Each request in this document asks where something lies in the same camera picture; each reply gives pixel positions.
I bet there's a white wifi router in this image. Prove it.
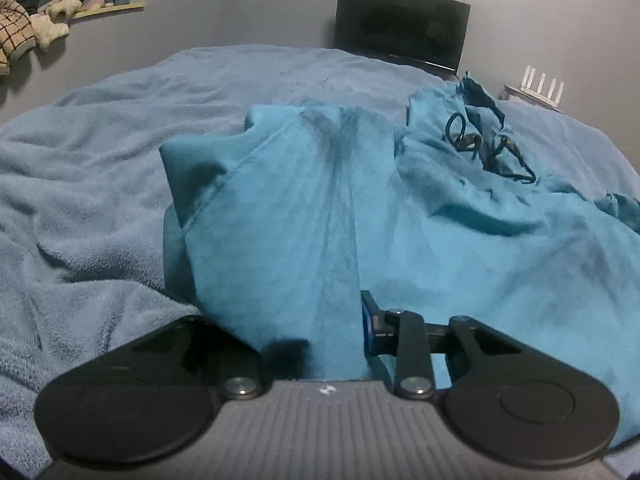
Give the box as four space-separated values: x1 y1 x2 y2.
520 65 565 110

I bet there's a blue fleece bed blanket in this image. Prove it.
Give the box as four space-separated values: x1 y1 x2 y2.
1 46 639 478

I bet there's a teal tie-dye hooded jacket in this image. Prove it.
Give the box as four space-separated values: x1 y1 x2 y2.
160 78 639 441

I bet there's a black flat monitor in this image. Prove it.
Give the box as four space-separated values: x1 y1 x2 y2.
333 0 471 73

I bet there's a wooden window sill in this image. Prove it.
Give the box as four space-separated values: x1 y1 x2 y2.
70 1 146 22

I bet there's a beige checkered garment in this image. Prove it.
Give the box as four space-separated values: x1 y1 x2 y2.
0 0 36 78

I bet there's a cream fuzzy garment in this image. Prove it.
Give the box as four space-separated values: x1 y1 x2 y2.
29 0 81 52

